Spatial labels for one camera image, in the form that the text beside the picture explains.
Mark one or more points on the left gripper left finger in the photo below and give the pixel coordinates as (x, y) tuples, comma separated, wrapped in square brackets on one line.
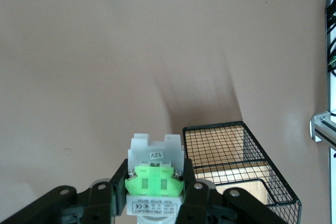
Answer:
[(78, 208)]

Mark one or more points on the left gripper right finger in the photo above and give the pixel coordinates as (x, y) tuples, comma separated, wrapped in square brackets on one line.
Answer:
[(210, 208)]

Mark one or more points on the red push button switch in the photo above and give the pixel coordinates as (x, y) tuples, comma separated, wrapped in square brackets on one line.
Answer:
[(155, 150)]

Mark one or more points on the brown table mat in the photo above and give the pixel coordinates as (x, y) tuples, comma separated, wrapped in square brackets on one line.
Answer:
[(105, 51)]

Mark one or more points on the small green connector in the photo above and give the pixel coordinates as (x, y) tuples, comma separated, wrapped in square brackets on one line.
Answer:
[(334, 62)]

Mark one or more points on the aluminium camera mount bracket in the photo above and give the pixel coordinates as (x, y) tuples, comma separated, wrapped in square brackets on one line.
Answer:
[(321, 127)]

